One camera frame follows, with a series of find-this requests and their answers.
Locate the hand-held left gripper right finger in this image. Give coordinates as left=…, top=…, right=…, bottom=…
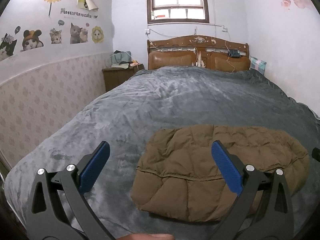
left=206, top=140, right=295, bottom=240

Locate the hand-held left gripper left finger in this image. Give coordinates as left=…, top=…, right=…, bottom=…
left=26, top=141, right=117, bottom=240

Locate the brown puffer jacket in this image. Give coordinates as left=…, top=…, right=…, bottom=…
left=130, top=124, right=310, bottom=222

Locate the person's left hand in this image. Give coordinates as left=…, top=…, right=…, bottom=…
left=117, top=233, right=175, bottom=240

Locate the grey plush blanket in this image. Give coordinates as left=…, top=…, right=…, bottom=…
left=4, top=66, right=320, bottom=240

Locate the dark wooden nightstand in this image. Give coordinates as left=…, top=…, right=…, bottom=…
left=102, top=64, right=145, bottom=92

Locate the checked pillow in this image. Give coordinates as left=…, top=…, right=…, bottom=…
left=250, top=56, right=267, bottom=75

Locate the pale green bag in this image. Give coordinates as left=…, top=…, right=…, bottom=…
left=111, top=50, right=132, bottom=65

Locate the wooden bed headboard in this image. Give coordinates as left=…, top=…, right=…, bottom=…
left=147, top=35, right=251, bottom=73

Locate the yellow flower cat sticker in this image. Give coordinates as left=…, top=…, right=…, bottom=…
left=91, top=26, right=104, bottom=44

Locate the small tabby kitten sticker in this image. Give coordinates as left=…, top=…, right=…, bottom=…
left=49, top=29, right=63, bottom=44

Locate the cat in bear hat sticker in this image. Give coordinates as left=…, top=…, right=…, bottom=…
left=20, top=29, right=44, bottom=52

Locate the black and white cat sticker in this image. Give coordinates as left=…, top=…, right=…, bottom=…
left=0, top=34, right=17, bottom=62

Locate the grey cat wall sticker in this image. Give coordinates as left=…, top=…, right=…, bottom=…
left=69, top=22, right=89, bottom=45

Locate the dark lettering wall sticker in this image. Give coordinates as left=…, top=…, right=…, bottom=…
left=60, top=8, right=98, bottom=19

